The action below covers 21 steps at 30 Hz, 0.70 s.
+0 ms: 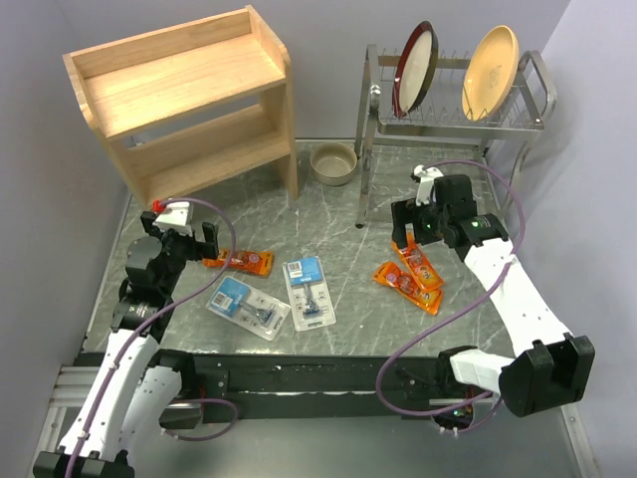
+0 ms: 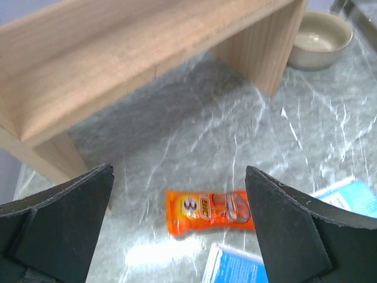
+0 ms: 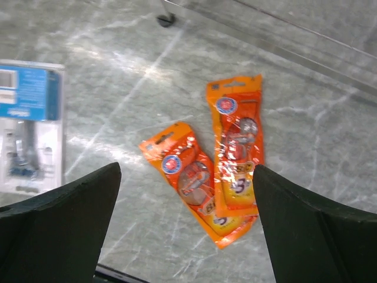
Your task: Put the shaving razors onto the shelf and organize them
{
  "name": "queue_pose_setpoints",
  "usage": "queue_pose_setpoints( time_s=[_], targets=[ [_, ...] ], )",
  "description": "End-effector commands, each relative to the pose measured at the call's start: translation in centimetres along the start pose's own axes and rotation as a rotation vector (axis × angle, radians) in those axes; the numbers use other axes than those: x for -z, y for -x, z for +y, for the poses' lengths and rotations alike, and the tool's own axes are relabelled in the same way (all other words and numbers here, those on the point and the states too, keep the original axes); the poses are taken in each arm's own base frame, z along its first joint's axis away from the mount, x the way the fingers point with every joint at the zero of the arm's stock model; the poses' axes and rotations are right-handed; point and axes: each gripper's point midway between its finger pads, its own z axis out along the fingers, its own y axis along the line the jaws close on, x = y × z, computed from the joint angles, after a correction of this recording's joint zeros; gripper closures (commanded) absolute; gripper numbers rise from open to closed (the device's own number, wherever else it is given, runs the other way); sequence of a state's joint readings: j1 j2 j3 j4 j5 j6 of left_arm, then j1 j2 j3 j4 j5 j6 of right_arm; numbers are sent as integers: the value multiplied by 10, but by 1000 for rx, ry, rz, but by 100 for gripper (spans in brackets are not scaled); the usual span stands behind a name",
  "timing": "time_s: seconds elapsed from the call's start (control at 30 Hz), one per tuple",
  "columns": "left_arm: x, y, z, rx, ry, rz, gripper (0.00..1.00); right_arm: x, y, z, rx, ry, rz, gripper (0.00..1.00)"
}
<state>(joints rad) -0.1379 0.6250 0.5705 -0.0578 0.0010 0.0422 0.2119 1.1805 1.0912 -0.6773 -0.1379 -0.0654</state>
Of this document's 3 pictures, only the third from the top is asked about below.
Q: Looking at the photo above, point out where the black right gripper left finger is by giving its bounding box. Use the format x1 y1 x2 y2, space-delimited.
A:
1 162 121 282

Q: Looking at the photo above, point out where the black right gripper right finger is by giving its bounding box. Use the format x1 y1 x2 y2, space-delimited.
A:
253 165 376 282

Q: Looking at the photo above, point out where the orange razor pack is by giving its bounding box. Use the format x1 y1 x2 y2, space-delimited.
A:
206 74 264 217
139 121 257 249

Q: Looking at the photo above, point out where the blue blister razor pack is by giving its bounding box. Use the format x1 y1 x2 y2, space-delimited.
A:
1 60 65 196

